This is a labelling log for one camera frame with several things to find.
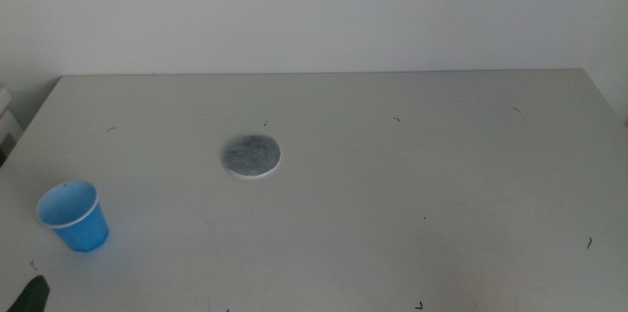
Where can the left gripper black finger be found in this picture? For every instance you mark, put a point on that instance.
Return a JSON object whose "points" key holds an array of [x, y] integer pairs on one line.
{"points": [[33, 297]]}

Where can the blue plastic cup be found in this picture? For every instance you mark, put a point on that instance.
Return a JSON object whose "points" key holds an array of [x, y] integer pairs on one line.
{"points": [[81, 233]]}

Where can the grey round cup mat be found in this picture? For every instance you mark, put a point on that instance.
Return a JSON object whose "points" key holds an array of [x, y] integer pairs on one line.
{"points": [[251, 155]]}

